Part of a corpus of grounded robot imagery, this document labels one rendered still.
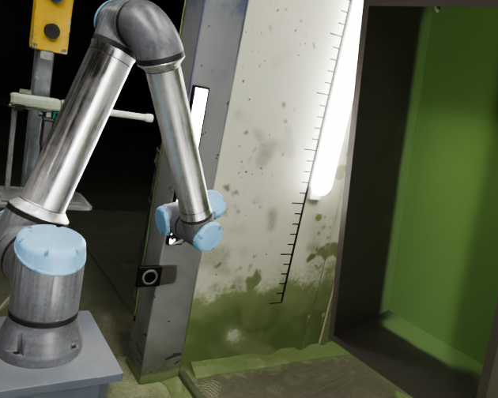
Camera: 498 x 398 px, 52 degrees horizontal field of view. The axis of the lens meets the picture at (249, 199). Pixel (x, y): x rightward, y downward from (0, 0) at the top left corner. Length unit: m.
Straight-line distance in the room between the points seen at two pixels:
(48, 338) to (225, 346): 1.34
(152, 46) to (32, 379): 0.76
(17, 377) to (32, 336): 0.09
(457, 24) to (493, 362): 1.05
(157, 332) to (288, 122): 1.04
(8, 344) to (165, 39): 0.76
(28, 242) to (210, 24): 1.12
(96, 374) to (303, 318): 1.59
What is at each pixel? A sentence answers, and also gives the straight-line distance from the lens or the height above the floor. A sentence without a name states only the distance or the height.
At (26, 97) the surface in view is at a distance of 1.82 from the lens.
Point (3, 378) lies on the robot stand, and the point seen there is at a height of 0.64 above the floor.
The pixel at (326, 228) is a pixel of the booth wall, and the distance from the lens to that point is 2.49.
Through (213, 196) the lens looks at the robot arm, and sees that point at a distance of 1.58.
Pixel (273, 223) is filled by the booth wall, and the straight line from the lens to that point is 2.29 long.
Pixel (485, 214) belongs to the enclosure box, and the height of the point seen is 1.06.
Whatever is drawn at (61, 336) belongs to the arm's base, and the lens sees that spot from 1.24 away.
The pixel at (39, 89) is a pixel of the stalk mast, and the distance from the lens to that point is 2.00.
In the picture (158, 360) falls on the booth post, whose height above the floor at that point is 0.11.
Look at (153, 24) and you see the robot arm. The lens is 1.23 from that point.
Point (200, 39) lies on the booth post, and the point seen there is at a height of 1.44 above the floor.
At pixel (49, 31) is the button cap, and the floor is 1.36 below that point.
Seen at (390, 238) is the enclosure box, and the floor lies 0.85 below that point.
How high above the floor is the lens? 1.32
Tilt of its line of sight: 13 degrees down
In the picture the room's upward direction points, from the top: 12 degrees clockwise
